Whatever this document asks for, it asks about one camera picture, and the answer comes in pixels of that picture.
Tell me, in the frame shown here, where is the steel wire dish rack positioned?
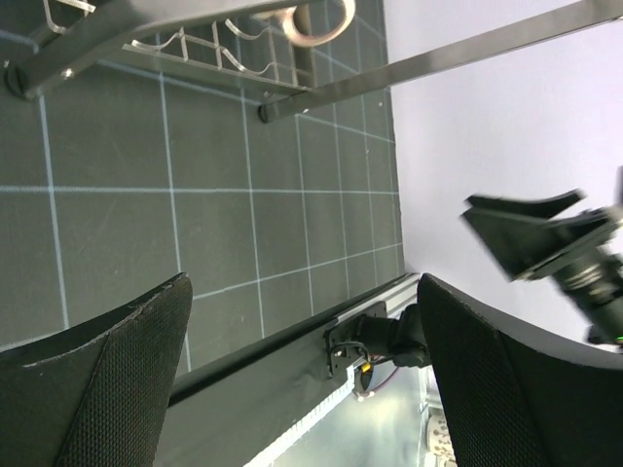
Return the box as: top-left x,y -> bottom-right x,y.
4,1 -> 622,123

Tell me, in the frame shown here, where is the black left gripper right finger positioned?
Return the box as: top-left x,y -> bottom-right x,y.
418,273 -> 622,467

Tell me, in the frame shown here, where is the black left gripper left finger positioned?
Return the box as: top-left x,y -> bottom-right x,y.
1,273 -> 193,466

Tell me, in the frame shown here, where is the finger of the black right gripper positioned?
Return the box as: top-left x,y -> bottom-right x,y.
466,190 -> 585,219
462,208 -> 611,281

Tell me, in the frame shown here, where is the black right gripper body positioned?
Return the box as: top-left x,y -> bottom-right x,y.
513,205 -> 622,345

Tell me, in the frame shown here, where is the tan mug lilac inside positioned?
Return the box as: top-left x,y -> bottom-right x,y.
252,1 -> 356,48

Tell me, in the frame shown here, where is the white slotted cable duct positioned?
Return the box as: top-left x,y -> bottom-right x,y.
245,366 -> 355,467

